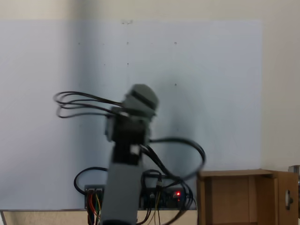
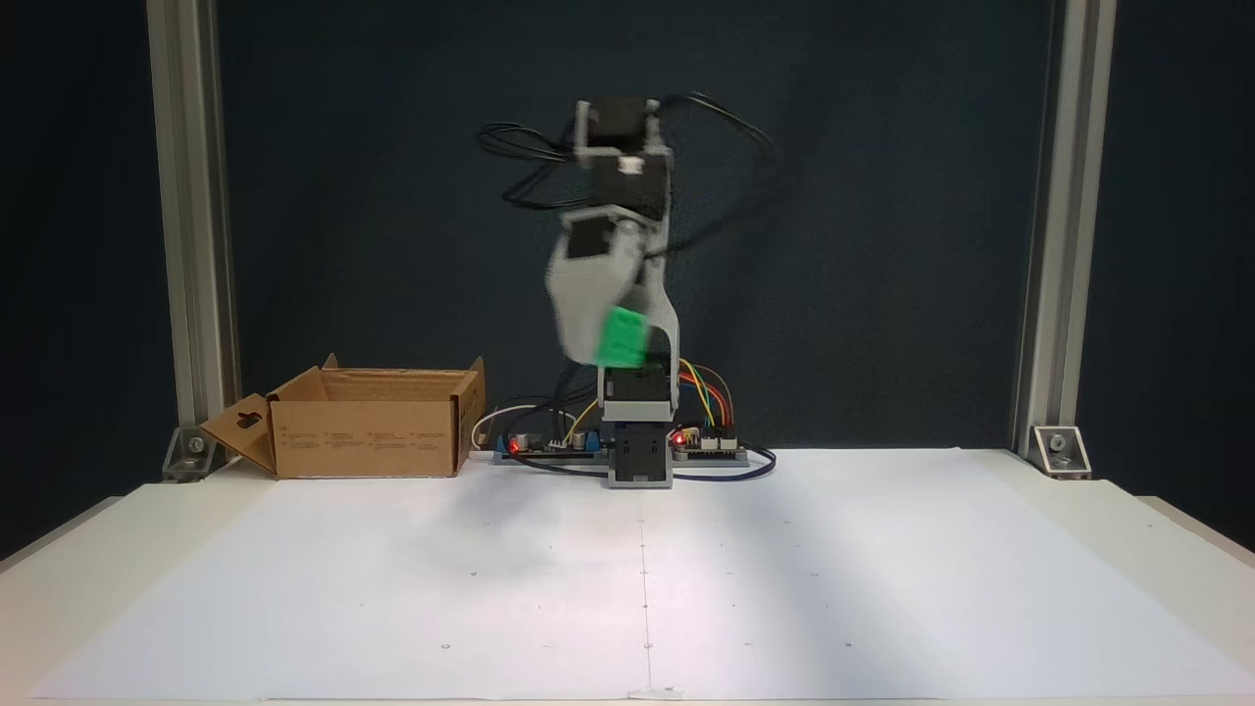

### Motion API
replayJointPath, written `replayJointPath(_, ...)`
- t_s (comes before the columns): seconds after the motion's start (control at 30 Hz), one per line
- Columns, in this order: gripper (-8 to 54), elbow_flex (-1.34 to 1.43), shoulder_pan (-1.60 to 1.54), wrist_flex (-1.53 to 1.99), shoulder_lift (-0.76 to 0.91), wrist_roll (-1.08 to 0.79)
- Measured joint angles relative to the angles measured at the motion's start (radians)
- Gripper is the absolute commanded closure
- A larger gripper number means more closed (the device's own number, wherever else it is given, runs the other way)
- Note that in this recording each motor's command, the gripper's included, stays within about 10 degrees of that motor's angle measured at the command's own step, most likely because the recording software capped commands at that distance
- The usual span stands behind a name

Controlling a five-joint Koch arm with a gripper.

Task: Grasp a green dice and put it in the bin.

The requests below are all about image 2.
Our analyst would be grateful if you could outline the metal corner bracket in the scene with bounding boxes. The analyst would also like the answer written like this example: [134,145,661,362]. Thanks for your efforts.
[1029,424,1093,480]
[161,426,219,482]

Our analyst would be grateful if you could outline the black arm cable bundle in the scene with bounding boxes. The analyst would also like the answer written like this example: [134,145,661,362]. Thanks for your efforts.
[477,122,589,213]

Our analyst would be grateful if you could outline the black gripper cable bundle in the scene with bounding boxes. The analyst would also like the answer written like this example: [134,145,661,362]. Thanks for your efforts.
[647,91,785,262]

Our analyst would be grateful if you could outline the green dice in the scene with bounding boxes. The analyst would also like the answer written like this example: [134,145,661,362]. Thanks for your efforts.
[597,306,652,370]

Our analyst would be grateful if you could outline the orange jumper wire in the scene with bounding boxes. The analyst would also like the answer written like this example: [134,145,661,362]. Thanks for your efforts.
[694,365,734,432]

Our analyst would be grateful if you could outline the circuit board with blue module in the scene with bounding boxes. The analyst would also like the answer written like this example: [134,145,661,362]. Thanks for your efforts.
[488,424,607,465]

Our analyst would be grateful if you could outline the green jumper wire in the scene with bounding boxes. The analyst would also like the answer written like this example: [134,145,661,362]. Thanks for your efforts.
[678,361,713,430]

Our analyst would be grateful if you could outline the white cable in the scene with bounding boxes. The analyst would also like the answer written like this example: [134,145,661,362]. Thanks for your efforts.
[470,402,579,455]

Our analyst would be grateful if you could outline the brown cardboard box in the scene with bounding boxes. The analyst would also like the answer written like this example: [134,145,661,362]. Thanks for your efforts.
[200,354,487,480]

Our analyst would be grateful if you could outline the circuit board with jumper wires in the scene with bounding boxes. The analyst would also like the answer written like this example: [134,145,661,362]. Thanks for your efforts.
[671,426,750,465]

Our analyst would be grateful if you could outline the aluminium frame post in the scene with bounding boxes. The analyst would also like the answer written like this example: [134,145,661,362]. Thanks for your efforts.
[1010,0,1120,458]
[146,0,242,434]

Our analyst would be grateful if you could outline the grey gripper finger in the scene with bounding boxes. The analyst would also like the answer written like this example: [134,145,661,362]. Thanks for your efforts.
[546,292,629,366]

